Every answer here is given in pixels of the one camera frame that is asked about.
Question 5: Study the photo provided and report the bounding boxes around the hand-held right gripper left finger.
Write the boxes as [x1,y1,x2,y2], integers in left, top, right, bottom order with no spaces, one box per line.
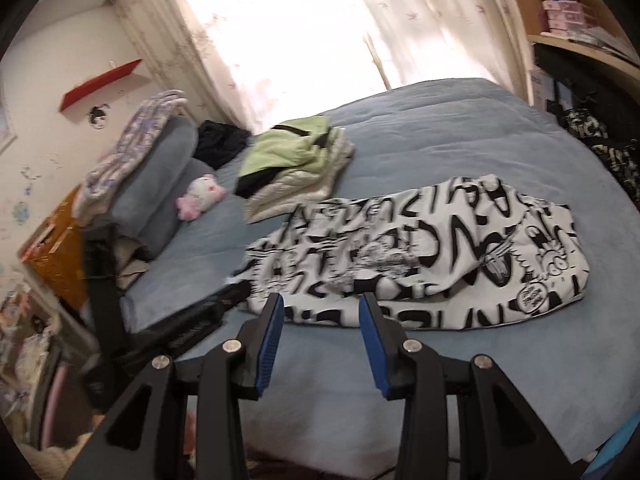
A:
[62,291,286,480]

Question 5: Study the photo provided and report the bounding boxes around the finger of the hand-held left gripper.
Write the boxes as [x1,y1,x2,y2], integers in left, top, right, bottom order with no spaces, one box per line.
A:
[122,280,253,361]

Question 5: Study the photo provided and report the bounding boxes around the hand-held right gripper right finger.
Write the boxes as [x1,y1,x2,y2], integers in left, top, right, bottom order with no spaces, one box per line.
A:
[357,291,581,480]

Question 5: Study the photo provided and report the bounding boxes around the black and white printed garment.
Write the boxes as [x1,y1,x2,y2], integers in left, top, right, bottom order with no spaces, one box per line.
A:
[232,174,588,333]

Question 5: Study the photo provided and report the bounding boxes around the stack of folded clothes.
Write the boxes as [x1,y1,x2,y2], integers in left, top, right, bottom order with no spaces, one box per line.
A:
[242,127,357,223]

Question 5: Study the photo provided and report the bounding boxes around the beige cloth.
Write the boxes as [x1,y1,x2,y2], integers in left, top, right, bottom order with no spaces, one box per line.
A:
[115,240,151,286]

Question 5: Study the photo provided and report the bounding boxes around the pile of pale clutter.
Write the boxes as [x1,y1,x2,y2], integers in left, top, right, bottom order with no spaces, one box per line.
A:
[0,280,66,411]

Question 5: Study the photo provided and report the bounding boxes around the grey pillow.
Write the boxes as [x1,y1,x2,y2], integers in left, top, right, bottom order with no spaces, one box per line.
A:
[120,157,221,261]
[112,116,200,211]

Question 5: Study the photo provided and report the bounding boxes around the pink and white plush toy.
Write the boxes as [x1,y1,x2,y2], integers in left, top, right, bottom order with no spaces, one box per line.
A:
[175,174,228,222]

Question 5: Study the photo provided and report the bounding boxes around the purple and white patterned blanket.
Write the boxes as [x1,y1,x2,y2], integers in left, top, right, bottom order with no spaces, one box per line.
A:
[75,89,190,221]

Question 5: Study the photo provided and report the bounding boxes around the black cloth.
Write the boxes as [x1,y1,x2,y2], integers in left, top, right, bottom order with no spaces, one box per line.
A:
[196,120,253,171]

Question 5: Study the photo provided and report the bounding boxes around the folded green and black jacket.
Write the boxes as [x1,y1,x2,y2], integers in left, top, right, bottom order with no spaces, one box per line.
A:
[235,115,346,198]

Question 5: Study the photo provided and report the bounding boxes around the blue bed blanket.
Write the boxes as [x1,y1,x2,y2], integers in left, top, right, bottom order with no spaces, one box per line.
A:
[117,77,640,466]

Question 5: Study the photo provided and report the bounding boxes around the white floral curtain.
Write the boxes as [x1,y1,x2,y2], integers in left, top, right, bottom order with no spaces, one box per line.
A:
[112,0,531,133]

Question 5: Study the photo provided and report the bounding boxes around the black printed hanging clothing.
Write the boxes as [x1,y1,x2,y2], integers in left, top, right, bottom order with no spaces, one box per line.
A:
[532,45,640,196]

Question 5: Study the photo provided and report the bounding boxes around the wooden shelf unit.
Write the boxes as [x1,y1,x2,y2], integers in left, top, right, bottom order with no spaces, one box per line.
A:
[497,0,640,111]

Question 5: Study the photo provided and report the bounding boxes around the pink storage boxes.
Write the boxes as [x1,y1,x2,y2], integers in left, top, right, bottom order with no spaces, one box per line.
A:
[542,0,586,36]

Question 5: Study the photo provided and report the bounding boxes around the red wall shelf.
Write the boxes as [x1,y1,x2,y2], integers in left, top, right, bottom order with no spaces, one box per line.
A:
[59,58,144,112]

